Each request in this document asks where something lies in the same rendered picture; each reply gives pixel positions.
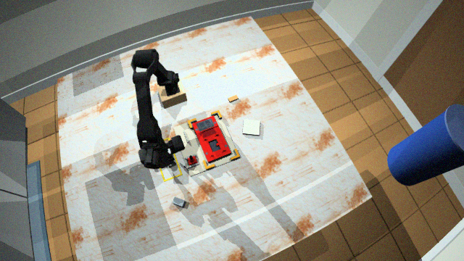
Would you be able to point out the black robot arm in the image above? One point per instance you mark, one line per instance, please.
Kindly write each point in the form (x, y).
(147, 127)

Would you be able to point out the white flat square slab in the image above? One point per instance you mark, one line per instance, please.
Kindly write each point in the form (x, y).
(251, 127)

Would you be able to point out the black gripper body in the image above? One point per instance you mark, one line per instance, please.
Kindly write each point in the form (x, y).
(176, 143)

